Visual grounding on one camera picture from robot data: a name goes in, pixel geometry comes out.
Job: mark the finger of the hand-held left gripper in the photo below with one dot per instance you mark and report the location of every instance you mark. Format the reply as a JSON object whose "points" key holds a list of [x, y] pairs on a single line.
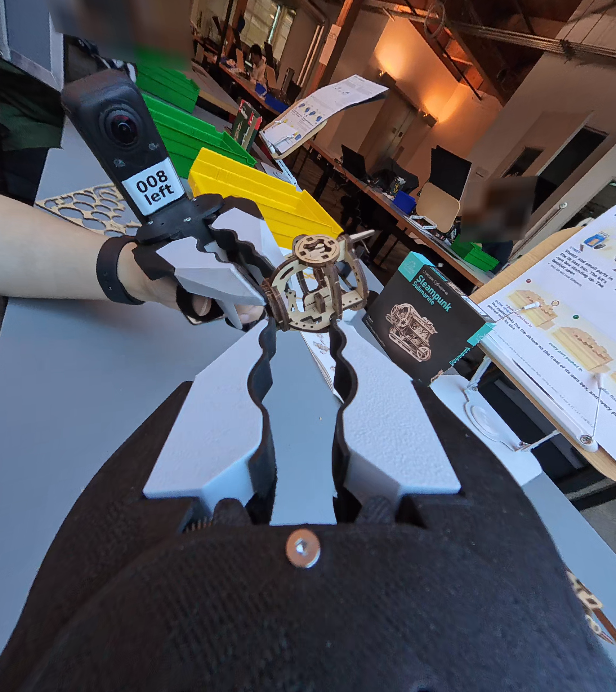
{"points": [[205, 270], [251, 230]]}

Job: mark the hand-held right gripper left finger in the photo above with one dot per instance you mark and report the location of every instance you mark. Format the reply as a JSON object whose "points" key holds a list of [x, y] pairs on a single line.
{"points": [[210, 432]]}

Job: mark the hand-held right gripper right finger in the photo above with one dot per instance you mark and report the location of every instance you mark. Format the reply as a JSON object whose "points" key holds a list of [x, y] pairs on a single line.
{"points": [[400, 432]]}

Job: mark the small wooden model assembly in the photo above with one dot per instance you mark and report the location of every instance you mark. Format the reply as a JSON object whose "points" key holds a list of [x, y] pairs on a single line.
{"points": [[286, 273]]}

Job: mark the person's left forearm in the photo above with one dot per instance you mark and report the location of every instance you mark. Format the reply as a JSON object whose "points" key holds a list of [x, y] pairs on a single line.
{"points": [[27, 243]]}

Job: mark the wooden parts sheet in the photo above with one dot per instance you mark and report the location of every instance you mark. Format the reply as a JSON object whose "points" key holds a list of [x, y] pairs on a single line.
{"points": [[42, 204]]}

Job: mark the black model kit box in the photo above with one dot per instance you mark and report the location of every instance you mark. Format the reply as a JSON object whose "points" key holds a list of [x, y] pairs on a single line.
{"points": [[381, 319]]}

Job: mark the person's left hand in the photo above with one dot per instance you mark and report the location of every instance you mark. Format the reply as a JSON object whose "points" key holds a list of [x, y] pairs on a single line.
{"points": [[159, 292]]}

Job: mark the yellow plastic bin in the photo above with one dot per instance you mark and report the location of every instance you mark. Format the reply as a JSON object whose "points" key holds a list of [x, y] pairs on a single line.
{"points": [[265, 194]]}

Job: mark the green plastic bin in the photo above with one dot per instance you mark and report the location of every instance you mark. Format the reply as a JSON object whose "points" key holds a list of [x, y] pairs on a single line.
{"points": [[475, 257], [189, 135], [167, 81]]}

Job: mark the black wristband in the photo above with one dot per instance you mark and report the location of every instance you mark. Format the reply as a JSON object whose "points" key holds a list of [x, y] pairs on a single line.
{"points": [[111, 270]]}

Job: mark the red and green box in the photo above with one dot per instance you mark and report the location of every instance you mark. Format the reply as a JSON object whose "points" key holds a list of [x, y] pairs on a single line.
{"points": [[247, 124]]}

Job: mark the open instruction booklet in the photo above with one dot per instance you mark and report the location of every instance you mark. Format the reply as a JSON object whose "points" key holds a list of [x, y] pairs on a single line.
{"points": [[319, 348]]}

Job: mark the background document stand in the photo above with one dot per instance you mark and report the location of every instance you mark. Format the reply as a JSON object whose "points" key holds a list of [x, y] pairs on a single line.
{"points": [[329, 100]]}

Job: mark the blue plastic bin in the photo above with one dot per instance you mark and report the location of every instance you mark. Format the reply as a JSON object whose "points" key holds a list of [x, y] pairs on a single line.
{"points": [[404, 203]]}

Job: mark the black monitor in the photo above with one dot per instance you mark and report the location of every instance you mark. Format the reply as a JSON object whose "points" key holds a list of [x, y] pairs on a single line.
{"points": [[448, 173]]}

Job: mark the white instruction sheet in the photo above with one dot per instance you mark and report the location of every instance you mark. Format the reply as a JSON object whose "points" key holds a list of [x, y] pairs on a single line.
{"points": [[583, 303]]}

